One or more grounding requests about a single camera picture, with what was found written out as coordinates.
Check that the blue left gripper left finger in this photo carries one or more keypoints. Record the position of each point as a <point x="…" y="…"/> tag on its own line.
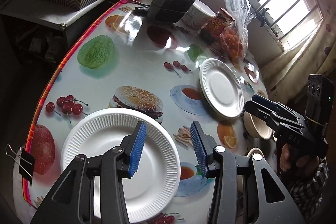
<point x="135" y="148"/>

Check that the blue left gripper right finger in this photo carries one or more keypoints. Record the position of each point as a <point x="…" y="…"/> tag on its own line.
<point x="198" y="139"/>

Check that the large white paper plate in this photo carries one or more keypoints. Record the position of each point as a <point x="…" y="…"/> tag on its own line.
<point x="102" y="138"/>

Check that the plaid right forearm sleeve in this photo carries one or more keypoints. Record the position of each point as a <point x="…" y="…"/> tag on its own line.
<point x="308" y="192"/>

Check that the right hand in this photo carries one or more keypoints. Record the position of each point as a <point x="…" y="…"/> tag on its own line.
<point x="306" y="164"/>

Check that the beige paper bowl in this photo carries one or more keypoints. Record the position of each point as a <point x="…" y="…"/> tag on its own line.
<point x="256" y="127"/>

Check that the floral curtain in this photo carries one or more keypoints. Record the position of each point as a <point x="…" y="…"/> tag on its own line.
<point x="286" y="75"/>

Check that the small white paper plate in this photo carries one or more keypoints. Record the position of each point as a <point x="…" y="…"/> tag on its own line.
<point x="221" y="88"/>

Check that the fruit print tablecloth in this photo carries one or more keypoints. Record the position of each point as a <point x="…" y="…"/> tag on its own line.
<point x="163" y="60"/>

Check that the clear plastic bag of oranges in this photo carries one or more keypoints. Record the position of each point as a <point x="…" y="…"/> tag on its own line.
<point x="233" y="40"/>

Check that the black binder clip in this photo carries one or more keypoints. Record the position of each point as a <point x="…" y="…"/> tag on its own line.
<point x="24" y="160"/>

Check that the red lidded jar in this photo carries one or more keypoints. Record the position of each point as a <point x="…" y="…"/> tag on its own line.
<point x="212" y="29"/>

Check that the white cup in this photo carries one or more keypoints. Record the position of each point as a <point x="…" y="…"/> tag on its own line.
<point x="197" y="15"/>

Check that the black remote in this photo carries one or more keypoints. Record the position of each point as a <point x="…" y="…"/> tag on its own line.
<point x="140" y="11"/>

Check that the black portable speaker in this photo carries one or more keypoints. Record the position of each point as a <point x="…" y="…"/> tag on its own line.
<point x="168" y="11"/>

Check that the side cabinet top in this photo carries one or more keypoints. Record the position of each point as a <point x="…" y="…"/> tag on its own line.
<point x="46" y="14"/>

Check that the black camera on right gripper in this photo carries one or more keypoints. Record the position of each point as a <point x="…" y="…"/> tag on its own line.
<point x="320" y="96"/>

